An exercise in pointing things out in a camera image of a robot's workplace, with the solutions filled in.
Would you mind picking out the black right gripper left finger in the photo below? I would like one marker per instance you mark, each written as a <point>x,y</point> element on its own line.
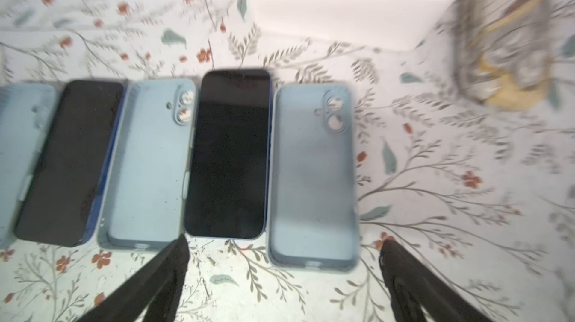
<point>154,292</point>

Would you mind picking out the map print glasses case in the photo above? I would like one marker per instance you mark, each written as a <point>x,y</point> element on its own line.
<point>503,52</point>

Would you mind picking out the pale blue phone case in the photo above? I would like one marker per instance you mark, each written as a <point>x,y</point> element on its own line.
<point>26,110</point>

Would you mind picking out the light blue phone case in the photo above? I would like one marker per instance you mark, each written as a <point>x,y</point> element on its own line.
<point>146,187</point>

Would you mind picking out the black phone dark blue frame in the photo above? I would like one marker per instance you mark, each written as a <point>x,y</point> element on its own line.
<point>227,195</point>

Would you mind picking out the clear blue phone case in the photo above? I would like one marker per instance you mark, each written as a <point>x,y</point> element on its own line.
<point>312,219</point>

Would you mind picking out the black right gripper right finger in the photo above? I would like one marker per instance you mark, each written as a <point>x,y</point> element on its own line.
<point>416,293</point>

